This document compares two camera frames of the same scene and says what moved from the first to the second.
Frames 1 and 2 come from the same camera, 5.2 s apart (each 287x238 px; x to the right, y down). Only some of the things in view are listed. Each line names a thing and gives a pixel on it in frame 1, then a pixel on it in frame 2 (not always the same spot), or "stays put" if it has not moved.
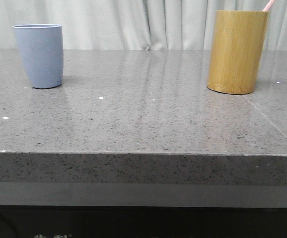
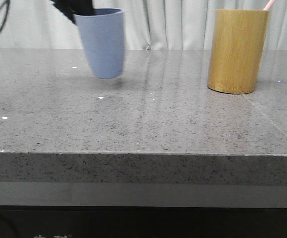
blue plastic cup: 42,47 to 103,31
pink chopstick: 268,5 stays put
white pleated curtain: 135,25 stays put
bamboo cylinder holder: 237,45 stays put
